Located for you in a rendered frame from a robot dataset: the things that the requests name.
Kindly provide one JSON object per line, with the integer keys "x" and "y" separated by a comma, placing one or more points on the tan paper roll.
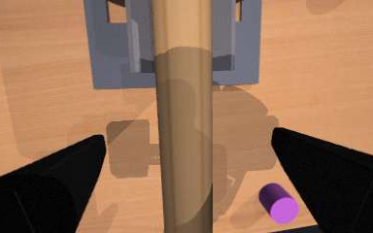
{"x": 121, "y": 2}

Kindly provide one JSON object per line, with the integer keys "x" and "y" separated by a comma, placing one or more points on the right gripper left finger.
{"x": 50, "y": 195}

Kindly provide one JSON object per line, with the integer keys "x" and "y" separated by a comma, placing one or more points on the grey metal rack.
{"x": 235, "y": 53}

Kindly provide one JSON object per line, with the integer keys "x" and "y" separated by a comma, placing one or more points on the purple cylinder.
{"x": 278, "y": 203}

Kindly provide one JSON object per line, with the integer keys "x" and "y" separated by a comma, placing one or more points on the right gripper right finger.
{"x": 334, "y": 182}

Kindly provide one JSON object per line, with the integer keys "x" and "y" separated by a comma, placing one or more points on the brown round bar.
{"x": 182, "y": 51}

